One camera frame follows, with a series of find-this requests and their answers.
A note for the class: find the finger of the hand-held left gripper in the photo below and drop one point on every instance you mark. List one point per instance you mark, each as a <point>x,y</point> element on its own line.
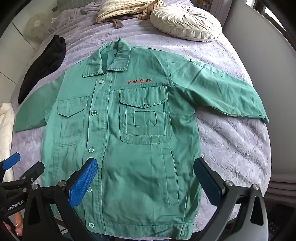
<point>32,171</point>
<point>11,160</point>

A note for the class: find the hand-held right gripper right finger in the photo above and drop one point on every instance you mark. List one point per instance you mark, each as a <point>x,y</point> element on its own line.
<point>208,183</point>

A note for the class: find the black garment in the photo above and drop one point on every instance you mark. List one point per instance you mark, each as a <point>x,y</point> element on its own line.
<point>48,62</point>

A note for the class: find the white round pleated pillow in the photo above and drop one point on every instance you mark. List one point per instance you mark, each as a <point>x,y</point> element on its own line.
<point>185,23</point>

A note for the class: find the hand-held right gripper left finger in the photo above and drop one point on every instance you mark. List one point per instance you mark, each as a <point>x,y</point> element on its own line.
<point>83,183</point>

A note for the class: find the cream white duvet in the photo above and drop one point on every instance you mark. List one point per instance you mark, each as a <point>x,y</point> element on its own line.
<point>5,125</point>

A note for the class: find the person's left hand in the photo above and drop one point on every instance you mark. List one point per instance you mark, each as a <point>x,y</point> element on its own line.
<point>17,228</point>

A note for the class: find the beige striped garment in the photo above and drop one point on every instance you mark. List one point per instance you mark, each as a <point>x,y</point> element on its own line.
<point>120,9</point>

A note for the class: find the purple embossed blanket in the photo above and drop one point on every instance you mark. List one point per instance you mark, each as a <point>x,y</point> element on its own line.
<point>231,143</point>

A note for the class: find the green work jacket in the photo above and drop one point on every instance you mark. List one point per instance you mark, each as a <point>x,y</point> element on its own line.
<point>138,162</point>

